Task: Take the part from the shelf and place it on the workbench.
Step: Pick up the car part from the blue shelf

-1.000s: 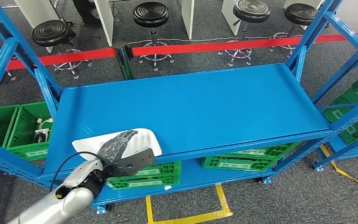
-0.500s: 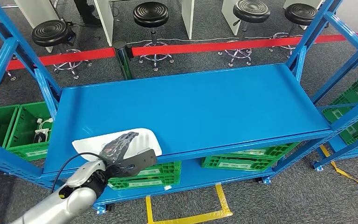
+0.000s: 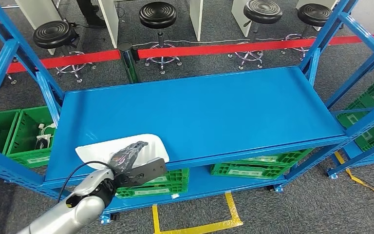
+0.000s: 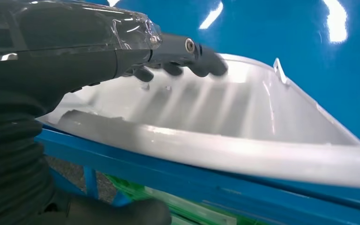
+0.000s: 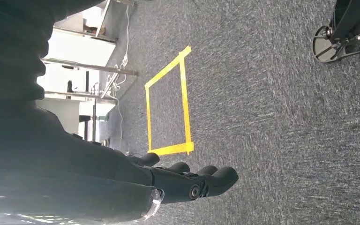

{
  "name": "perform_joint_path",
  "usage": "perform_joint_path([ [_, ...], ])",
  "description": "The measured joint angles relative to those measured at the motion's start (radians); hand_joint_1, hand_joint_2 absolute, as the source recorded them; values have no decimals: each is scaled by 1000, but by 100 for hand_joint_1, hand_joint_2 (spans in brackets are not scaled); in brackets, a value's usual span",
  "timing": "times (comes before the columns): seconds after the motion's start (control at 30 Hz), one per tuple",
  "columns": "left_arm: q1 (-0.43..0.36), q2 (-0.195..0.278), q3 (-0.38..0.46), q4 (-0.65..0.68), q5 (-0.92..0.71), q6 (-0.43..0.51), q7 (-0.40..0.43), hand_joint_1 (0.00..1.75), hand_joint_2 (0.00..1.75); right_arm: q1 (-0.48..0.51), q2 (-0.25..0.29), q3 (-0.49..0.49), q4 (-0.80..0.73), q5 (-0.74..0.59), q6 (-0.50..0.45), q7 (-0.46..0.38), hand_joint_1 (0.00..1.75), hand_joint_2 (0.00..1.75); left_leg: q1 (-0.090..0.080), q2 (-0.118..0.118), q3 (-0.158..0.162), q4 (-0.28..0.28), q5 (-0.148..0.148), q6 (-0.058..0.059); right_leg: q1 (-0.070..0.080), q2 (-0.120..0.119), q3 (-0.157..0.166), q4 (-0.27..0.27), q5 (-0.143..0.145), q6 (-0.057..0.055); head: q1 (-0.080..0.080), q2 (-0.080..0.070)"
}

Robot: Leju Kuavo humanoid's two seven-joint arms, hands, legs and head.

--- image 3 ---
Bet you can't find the white plastic shell part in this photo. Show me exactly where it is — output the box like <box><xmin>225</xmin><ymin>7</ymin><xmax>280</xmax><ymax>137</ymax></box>
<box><xmin>75</xmin><ymin>133</ymin><xmax>170</xmax><ymax>171</ymax></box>

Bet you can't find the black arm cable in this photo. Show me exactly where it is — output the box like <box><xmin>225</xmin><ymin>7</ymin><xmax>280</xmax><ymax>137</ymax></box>
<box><xmin>57</xmin><ymin>160</ymin><xmax>115</xmax><ymax>202</ymax></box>

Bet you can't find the blue metal shelf rack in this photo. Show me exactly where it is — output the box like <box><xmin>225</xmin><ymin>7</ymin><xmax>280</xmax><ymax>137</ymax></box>
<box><xmin>324</xmin><ymin>35</ymin><xmax>374</xmax><ymax>178</ymax></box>
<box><xmin>0</xmin><ymin>0</ymin><xmax>374</xmax><ymax>227</ymax></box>

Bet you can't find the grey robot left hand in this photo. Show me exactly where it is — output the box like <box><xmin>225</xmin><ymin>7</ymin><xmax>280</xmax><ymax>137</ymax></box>
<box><xmin>108</xmin><ymin>141</ymin><xmax>149</xmax><ymax>174</ymax></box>

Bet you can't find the black barrier post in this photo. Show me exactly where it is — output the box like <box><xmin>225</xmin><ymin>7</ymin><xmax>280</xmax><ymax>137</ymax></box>
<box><xmin>117</xmin><ymin>42</ymin><xmax>140</xmax><ymax>84</ymax></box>

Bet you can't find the yellow floor tape marking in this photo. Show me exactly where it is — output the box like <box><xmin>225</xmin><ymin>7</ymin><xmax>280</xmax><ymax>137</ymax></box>
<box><xmin>151</xmin><ymin>192</ymin><xmax>243</xmax><ymax>234</ymax></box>
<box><xmin>334</xmin><ymin>152</ymin><xmax>374</xmax><ymax>201</ymax></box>

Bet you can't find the white desk panel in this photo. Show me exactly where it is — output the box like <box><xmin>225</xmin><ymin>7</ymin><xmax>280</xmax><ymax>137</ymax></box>
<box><xmin>296</xmin><ymin>0</ymin><xmax>341</xmax><ymax>10</ymax></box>
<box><xmin>14</xmin><ymin>0</ymin><xmax>62</xmax><ymax>30</ymax></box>
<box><xmin>189</xmin><ymin>0</ymin><xmax>204</xmax><ymax>42</ymax></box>
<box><xmin>97</xmin><ymin>0</ymin><xmax>119</xmax><ymax>49</ymax></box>
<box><xmin>231</xmin><ymin>0</ymin><xmax>254</xmax><ymax>38</ymax></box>

